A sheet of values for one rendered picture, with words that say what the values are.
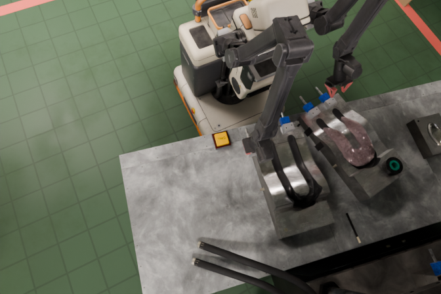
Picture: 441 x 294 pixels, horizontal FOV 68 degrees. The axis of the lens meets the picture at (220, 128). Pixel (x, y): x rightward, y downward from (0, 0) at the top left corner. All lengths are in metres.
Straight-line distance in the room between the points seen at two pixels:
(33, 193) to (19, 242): 0.32
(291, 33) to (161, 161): 0.91
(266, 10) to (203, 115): 1.11
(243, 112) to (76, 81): 1.36
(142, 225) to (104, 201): 0.93
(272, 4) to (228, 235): 0.99
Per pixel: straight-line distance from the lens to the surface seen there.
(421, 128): 1.95
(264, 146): 1.27
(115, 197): 2.44
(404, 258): 1.82
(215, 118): 2.25
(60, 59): 3.01
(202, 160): 1.60
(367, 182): 1.65
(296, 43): 0.98
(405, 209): 1.85
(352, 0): 1.38
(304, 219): 1.56
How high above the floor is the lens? 2.34
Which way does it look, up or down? 68 degrees down
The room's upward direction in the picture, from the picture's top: 11 degrees clockwise
